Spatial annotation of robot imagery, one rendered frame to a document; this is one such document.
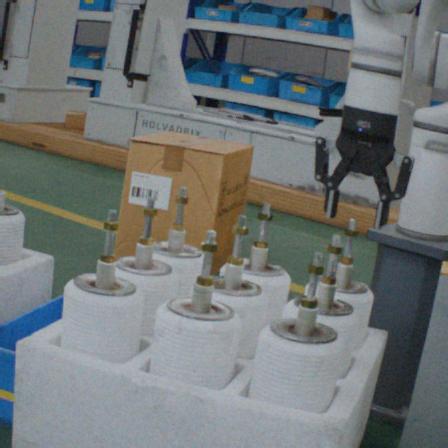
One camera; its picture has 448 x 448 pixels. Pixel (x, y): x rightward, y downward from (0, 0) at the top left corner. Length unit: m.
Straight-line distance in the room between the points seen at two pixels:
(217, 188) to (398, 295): 0.78
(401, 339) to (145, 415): 0.54
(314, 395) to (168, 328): 0.18
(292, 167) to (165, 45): 0.91
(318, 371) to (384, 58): 0.42
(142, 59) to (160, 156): 1.72
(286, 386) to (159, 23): 2.98
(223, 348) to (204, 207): 1.10
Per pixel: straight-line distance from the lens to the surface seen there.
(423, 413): 1.12
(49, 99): 4.34
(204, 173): 2.01
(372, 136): 1.10
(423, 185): 1.32
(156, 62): 3.76
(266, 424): 0.90
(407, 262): 1.33
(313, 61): 10.41
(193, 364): 0.94
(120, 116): 3.65
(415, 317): 1.33
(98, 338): 0.97
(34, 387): 1.00
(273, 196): 3.12
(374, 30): 1.11
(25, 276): 1.31
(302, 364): 0.90
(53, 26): 4.30
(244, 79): 6.45
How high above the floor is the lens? 0.53
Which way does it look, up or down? 11 degrees down
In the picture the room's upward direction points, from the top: 8 degrees clockwise
